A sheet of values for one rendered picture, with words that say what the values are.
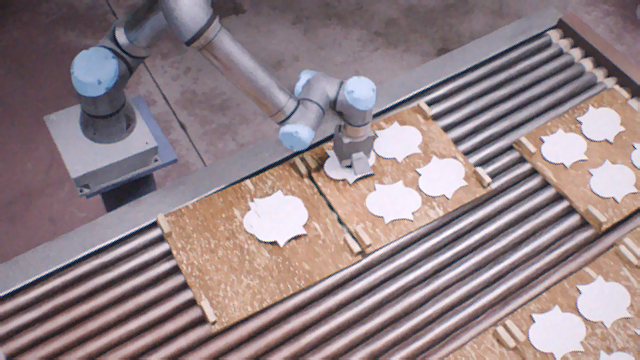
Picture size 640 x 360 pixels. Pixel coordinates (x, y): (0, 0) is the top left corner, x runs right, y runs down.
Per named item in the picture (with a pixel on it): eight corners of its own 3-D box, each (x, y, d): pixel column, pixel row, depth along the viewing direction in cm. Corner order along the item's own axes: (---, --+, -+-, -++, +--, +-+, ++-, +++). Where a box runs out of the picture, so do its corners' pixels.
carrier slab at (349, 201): (298, 159, 194) (298, 156, 193) (417, 106, 208) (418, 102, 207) (367, 257, 178) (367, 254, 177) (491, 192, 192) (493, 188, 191)
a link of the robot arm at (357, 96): (348, 68, 169) (382, 79, 167) (344, 99, 178) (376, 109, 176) (337, 91, 164) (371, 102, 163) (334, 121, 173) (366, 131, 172)
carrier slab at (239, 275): (156, 221, 181) (155, 217, 179) (296, 162, 194) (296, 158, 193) (213, 334, 164) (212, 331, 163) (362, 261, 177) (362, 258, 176)
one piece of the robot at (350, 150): (351, 150, 171) (345, 188, 185) (384, 141, 173) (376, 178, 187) (333, 114, 177) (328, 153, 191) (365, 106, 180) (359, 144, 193)
